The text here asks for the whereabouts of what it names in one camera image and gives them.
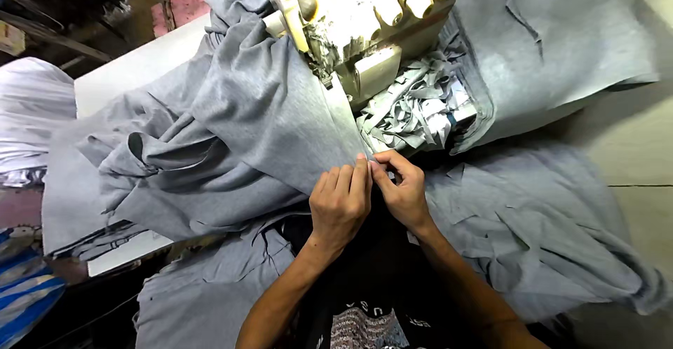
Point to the person's left forearm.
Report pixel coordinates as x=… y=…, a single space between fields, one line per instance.
x=292 y=280

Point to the person's left ring finger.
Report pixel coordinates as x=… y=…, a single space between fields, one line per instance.
x=331 y=180

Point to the large grey fabric piece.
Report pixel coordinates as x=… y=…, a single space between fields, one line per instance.
x=252 y=128

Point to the hanging grey cloth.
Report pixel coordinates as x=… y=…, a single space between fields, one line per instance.
x=210 y=291

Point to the white fabric bundle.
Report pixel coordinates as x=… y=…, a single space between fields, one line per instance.
x=34 y=107

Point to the person's right forearm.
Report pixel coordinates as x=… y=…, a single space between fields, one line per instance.
x=468 y=280

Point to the white sewing table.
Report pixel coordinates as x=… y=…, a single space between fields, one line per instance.
x=131 y=75

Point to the person's right hand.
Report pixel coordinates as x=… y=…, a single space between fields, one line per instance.
x=410 y=196

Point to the white sewing machine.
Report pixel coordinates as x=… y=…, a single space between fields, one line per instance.
x=368 y=39

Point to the person's left index finger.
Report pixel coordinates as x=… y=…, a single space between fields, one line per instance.
x=359 y=175

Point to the person's left little finger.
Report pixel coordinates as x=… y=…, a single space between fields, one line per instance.
x=319 y=184

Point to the person's right index finger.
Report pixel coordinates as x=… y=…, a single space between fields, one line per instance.
x=398 y=161

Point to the person's right fingers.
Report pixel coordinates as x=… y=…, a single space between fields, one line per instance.
x=397 y=176

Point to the pile of grey fabric scraps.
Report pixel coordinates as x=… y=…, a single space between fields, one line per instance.
x=410 y=110

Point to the blue white striped bag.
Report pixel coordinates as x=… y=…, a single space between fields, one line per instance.
x=23 y=291

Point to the pink board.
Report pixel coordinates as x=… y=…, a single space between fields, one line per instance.
x=186 y=8

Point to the stack of grey fabric panels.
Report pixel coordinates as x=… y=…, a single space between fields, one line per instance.
x=557 y=44

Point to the loose grey draped cloth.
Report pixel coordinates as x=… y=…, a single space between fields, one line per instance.
x=536 y=228

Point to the person's left hand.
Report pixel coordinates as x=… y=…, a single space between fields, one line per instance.
x=339 y=207

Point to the person's right thumb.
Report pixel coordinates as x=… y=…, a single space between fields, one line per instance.
x=383 y=178

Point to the person's left middle finger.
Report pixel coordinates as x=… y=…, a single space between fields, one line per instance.
x=344 y=178

